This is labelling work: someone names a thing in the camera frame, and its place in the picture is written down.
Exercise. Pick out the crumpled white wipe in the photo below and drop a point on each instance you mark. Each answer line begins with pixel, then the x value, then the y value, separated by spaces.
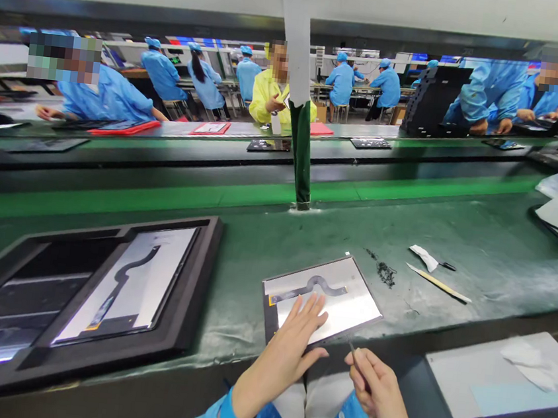
pixel 534 365

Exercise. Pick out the person's left thumb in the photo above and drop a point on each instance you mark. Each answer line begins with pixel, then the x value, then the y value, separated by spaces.
pixel 316 356

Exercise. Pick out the beige plastic pry stick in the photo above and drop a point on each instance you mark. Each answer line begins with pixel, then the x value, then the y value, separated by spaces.
pixel 440 283

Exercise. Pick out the black panel on conveyor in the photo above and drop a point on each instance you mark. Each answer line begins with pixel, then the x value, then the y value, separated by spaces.
pixel 504 144
pixel 266 145
pixel 370 143
pixel 49 144

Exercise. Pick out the person's right fingers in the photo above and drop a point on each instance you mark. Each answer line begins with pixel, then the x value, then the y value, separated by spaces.
pixel 361 372

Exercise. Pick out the person's body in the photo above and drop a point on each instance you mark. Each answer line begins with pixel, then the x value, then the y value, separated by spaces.
pixel 321 398

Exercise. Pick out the person's left fingers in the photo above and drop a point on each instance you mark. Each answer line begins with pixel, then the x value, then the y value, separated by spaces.
pixel 310 312

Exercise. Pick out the glossy dark display panel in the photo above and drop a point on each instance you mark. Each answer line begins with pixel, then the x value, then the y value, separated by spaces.
pixel 2 324

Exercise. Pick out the white wipe with black tip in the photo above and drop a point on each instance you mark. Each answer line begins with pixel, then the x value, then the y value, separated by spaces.
pixel 426 257

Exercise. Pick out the white and green pole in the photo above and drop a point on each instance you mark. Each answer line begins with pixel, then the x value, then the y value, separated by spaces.
pixel 298 71

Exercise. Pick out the red tray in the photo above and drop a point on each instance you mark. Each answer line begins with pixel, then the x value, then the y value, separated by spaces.
pixel 211 127
pixel 128 128
pixel 323 129

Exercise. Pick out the green conveyor belt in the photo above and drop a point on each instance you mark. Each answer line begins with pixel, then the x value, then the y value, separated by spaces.
pixel 189 164

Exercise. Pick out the white bottle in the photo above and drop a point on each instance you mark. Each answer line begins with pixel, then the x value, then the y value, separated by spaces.
pixel 276 123

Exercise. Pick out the person's left hand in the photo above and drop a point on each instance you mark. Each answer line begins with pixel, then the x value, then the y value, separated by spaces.
pixel 290 342

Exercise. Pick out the black foam tray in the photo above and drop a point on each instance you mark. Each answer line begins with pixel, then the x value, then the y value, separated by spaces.
pixel 187 279

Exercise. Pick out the person's right hand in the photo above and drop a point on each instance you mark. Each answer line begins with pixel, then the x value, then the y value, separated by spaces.
pixel 379 394

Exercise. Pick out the stack of black trays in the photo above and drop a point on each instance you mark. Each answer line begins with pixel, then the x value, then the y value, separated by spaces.
pixel 432 103

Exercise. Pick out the metal tweezers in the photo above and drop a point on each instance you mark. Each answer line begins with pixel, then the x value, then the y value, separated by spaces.
pixel 353 350

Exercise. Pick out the white board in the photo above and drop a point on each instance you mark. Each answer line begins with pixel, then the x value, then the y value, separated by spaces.
pixel 466 373

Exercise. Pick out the pile of black debris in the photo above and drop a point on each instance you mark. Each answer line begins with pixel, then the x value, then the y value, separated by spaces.
pixel 386 271

